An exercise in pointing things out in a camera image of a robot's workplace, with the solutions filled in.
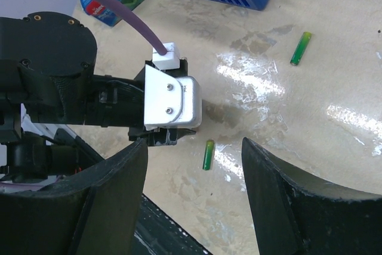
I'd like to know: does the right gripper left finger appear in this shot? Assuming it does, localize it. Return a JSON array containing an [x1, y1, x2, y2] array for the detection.
[[1, 140, 148, 254]]

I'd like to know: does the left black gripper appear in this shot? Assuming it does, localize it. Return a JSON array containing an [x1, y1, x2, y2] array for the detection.
[[128, 57, 198, 148]]

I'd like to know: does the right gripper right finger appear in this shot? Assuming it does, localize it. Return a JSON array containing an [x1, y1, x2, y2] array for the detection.
[[242, 137, 381, 254]]

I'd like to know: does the green battery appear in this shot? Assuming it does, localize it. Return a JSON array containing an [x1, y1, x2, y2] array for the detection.
[[202, 140, 215, 171], [290, 32, 312, 66]]

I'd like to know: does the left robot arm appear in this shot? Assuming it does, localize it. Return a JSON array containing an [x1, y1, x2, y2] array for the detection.
[[1, 12, 195, 183]]

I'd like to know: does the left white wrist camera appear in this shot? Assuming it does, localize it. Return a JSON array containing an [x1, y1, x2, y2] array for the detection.
[[143, 42, 202, 131]]

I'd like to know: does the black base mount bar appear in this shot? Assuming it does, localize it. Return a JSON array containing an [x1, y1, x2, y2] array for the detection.
[[131, 195, 210, 255]]

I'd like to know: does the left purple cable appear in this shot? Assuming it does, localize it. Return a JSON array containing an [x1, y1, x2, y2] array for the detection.
[[29, 0, 168, 56]]

